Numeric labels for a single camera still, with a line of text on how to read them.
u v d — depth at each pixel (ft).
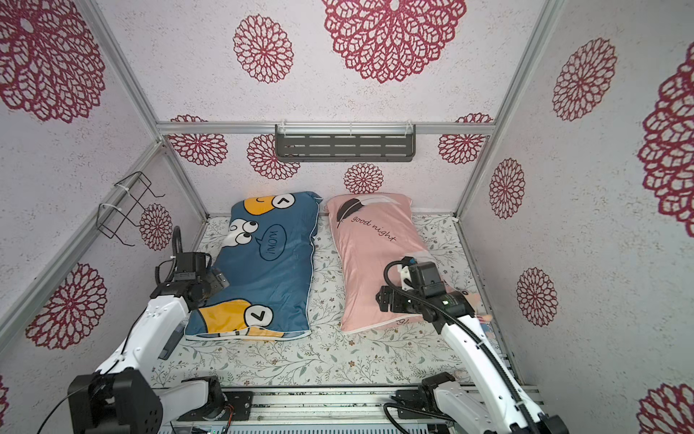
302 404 2.49
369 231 3.18
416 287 1.93
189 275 2.09
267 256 3.21
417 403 2.44
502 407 1.30
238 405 2.41
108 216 2.36
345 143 3.10
